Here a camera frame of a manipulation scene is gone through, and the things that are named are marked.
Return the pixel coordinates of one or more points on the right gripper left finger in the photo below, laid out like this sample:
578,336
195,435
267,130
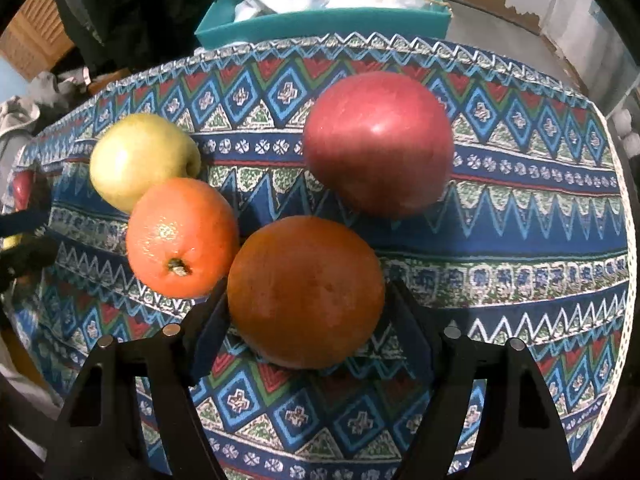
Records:
180,356

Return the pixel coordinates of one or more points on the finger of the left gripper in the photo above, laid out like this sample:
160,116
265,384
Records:
22,222

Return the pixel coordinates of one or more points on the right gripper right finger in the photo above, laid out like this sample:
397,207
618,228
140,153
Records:
440,359

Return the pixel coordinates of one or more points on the dark red apple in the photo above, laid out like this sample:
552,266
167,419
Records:
22,185

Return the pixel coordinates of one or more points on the small tangerine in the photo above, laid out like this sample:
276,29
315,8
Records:
181,239

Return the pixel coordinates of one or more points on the orange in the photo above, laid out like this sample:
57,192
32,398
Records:
305,292

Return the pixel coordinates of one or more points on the pile of grey clothes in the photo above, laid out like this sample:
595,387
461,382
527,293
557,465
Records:
48,97

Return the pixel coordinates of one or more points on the yellow apple far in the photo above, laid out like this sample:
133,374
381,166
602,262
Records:
136,153

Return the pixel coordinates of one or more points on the blue patterned tablecloth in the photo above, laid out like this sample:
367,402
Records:
534,238

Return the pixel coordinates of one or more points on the wooden louvered wardrobe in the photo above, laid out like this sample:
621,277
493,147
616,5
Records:
35,39

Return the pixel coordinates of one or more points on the black hanging coat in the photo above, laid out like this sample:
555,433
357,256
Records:
132,34

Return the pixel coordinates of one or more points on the teal plastic crate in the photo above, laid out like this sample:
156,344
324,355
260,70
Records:
218,28

